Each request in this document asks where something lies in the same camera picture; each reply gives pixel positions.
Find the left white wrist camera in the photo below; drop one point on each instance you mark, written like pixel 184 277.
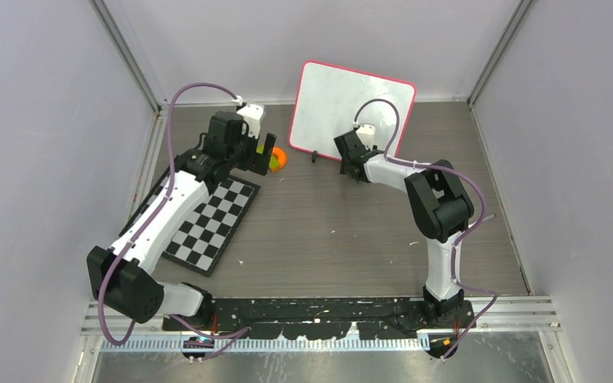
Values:
pixel 252 113

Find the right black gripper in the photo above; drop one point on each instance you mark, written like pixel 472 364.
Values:
pixel 344 167

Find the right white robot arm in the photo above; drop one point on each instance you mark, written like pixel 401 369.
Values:
pixel 441 210

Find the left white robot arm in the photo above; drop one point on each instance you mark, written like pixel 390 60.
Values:
pixel 121 275

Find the pink framed whiteboard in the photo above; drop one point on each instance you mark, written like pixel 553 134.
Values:
pixel 332 100

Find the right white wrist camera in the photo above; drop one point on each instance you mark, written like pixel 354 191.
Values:
pixel 366 134

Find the black white checkerboard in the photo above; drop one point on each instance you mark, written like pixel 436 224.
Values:
pixel 186 224

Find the orange green toy block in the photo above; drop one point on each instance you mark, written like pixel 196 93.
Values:
pixel 278 160

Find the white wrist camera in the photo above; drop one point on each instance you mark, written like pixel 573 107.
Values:
pixel 252 113
pixel 366 134

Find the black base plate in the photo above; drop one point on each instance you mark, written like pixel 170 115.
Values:
pixel 316 319

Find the aluminium front rail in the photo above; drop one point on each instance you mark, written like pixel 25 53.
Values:
pixel 509 314

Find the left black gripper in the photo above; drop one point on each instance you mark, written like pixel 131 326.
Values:
pixel 259 165

